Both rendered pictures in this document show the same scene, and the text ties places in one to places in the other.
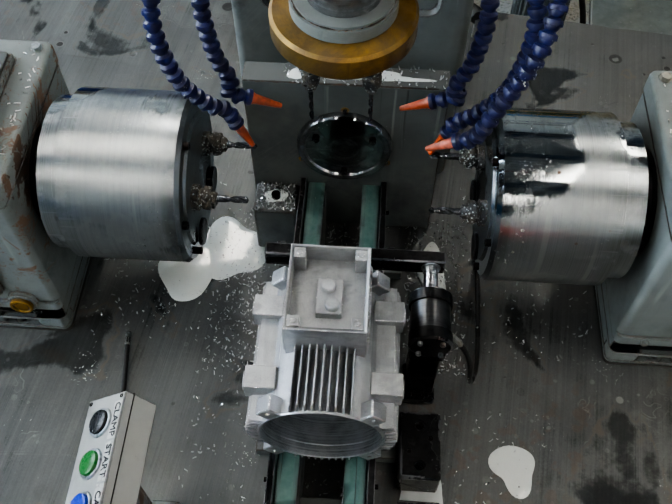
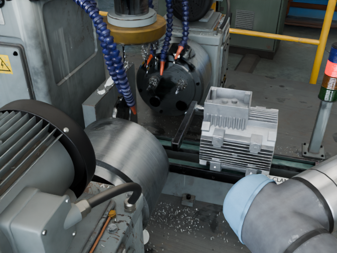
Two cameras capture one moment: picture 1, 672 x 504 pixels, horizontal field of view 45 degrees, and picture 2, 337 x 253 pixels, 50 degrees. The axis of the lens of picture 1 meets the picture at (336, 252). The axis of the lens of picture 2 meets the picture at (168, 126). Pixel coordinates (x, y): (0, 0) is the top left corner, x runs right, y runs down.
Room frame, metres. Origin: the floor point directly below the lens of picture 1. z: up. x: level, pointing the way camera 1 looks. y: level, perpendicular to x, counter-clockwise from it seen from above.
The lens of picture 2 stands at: (0.47, 0.91, 1.63)
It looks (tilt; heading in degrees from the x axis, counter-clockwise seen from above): 33 degrees down; 282
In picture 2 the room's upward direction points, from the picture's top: straight up
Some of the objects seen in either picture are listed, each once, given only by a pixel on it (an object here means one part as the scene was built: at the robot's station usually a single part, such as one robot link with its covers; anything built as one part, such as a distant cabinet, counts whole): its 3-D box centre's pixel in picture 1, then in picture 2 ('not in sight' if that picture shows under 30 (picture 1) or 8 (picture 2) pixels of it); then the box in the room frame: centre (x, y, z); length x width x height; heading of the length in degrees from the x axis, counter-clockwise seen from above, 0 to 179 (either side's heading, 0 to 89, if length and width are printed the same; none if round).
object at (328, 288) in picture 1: (328, 301); (227, 108); (0.50, 0.01, 1.11); 0.12 x 0.11 x 0.07; 176
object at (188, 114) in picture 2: (354, 258); (186, 124); (0.62, -0.03, 1.01); 0.26 x 0.04 x 0.03; 86
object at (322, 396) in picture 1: (326, 363); (238, 137); (0.46, 0.01, 1.02); 0.20 x 0.19 x 0.19; 176
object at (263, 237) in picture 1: (278, 214); not in sight; (0.81, 0.10, 0.86); 0.07 x 0.06 x 0.12; 86
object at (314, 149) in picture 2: not in sight; (326, 103); (0.17, -0.27, 1.01); 0.08 x 0.08 x 0.42; 86
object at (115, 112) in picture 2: (344, 148); (122, 119); (0.82, -0.01, 1.02); 0.15 x 0.02 x 0.15; 86
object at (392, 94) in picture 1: (346, 135); (105, 127); (0.89, -0.02, 0.97); 0.30 x 0.11 x 0.34; 86
